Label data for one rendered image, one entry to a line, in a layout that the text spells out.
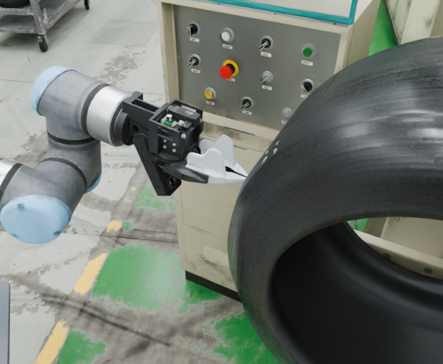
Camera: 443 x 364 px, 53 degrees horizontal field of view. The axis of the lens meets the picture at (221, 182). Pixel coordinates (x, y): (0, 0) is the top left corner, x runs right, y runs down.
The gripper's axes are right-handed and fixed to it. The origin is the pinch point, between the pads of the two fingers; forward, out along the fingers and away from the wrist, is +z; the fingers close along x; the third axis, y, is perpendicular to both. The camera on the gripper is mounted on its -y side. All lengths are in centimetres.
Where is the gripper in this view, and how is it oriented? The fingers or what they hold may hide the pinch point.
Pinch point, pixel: (238, 179)
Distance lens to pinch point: 67.3
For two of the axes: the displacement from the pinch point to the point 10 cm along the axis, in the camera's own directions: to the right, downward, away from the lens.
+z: 8.8, 3.8, -2.7
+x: 4.6, -5.7, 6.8
